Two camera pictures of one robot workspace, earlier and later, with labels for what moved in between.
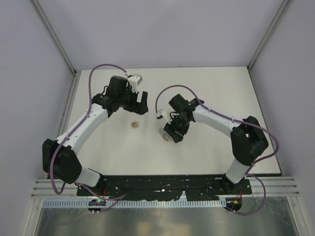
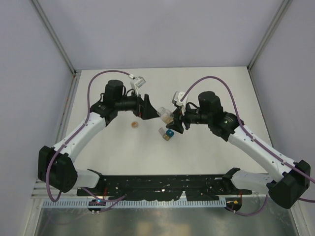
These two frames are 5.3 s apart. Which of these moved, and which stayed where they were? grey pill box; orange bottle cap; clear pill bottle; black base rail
Moved: clear pill bottle
Stayed: black base rail; orange bottle cap; grey pill box
